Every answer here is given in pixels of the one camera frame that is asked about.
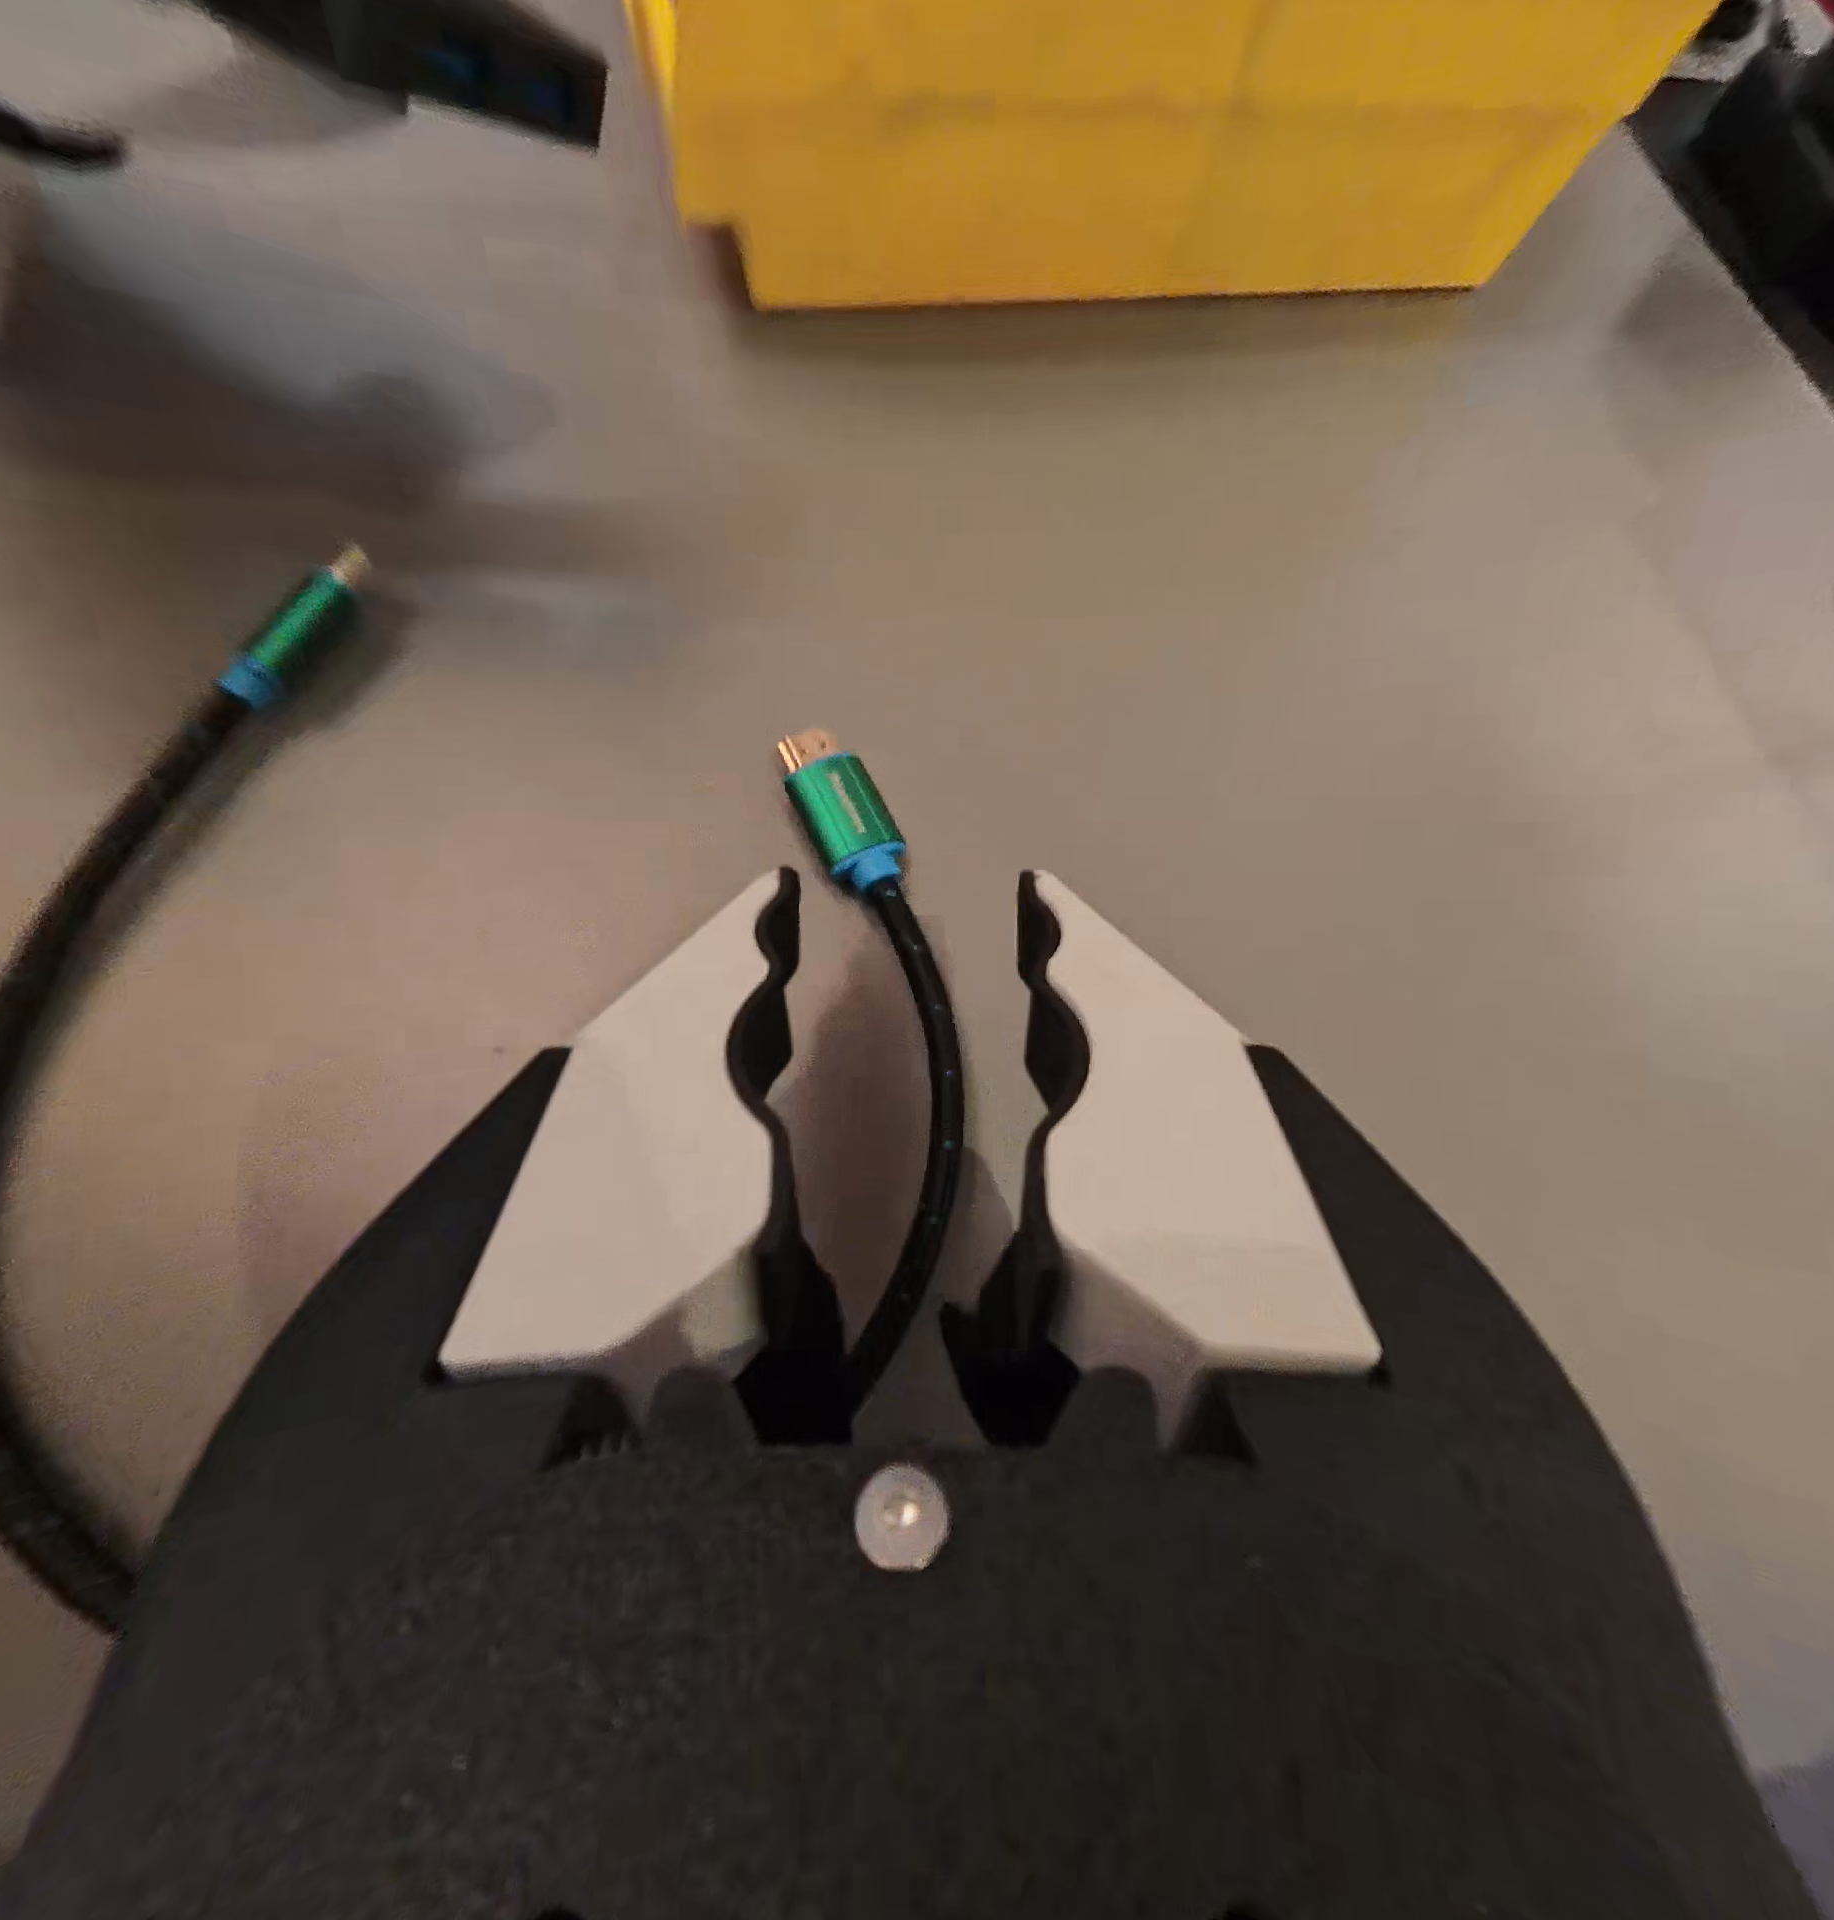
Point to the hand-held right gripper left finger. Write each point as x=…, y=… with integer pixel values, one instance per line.
x=616, y=1184

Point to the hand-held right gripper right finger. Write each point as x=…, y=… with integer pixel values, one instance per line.
x=1202, y=1184

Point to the yellow box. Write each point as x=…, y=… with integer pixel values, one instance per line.
x=1126, y=134

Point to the black hub with blue ports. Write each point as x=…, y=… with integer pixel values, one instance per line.
x=452, y=60

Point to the black equipment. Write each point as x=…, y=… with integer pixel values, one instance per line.
x=1781, y=151

